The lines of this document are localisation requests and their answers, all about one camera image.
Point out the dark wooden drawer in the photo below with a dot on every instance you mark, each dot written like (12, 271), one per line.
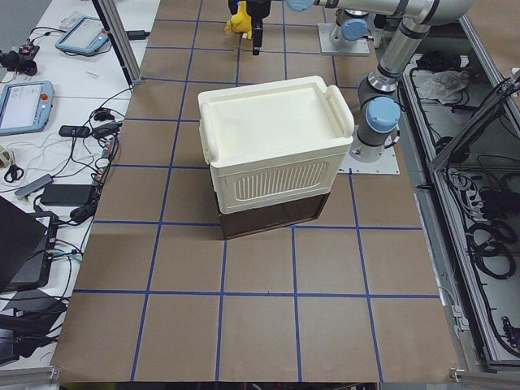
(266, 218)

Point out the white crumpled cloth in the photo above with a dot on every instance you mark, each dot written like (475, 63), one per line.
(445, 87)

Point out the silver robot arm near drawer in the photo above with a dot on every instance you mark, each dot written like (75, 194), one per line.
(417, 18)

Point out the aluminium frame post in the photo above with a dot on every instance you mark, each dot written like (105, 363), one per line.
(113, 25)

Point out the lower blue teach pendant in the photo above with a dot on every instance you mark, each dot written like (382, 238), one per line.
(26, 107)

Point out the black power adapter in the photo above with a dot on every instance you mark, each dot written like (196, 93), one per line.
(66, 194)

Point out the blue teach pendant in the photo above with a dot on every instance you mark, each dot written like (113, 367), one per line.
(26, 107)
(85, 37)

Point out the upper blue teach pendant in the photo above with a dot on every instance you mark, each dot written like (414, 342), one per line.
(85, 37)

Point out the black laptop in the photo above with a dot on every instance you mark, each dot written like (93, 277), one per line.
(26, 243)

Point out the cream plastic storage cabinet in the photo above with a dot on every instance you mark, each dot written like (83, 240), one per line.
(274, 142)

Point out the scissors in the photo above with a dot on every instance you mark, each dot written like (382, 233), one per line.
(13, 173)

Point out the yellow plush dinosaur toy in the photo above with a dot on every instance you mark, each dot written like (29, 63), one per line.
(240, 21)

